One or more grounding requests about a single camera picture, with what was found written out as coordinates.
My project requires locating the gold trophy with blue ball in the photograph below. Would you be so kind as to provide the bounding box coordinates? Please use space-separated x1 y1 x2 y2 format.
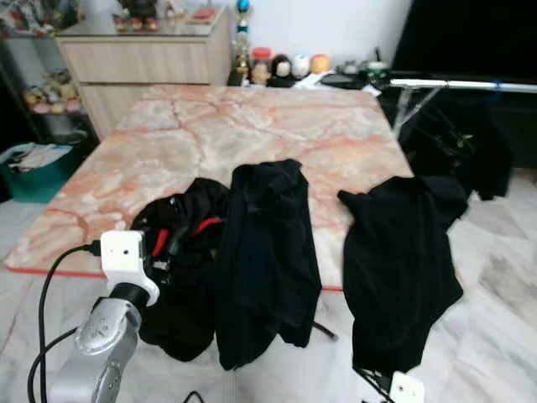
231 0 254 85

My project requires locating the dark round plush toy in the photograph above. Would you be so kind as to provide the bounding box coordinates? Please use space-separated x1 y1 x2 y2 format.
270 55 295 86

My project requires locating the black television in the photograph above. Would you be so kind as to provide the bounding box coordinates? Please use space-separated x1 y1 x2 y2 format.
390 0 537 81

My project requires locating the black garment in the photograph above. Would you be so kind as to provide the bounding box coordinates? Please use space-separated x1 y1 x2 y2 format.
214 159 324 371
337 175 471 376
132 176 232 362

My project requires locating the green storage bin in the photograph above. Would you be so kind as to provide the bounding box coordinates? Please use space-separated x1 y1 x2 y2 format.
0 143 76 204

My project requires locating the white round plush toy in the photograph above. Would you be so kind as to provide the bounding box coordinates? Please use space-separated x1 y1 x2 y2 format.
291 53 311 79

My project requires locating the orange round plush toy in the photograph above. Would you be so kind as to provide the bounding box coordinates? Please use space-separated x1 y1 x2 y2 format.
309 52 332 75

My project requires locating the pink marble table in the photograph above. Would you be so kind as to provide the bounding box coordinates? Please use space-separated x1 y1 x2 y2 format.
4 84 416 292

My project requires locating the dark figurine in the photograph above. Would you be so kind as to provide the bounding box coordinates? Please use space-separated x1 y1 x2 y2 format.
113 0 164 33

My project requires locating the black shirt with white print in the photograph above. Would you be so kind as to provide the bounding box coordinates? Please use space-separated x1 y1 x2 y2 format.
399 88 514 201

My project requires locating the red flat box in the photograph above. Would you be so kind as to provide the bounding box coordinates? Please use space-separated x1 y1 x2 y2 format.
189 7 219 24

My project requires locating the chrome clothes rack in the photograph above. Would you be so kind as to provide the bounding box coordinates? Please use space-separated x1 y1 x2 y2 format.
388 77 537 135

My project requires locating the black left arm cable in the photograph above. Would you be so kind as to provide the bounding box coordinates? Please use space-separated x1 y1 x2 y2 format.
27 241 103 403

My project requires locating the glass display shelf with toys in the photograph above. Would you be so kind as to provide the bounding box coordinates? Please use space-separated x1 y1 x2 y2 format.
0 0 102 169

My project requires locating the light wooden cabinet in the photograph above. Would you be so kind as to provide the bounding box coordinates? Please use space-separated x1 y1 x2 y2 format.
55 8 232 139

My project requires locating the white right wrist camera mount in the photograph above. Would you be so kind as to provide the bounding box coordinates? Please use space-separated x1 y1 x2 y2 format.
388 372 426 403

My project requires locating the jar with red lid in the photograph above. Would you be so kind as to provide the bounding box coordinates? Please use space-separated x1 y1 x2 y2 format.
250 46 274 86

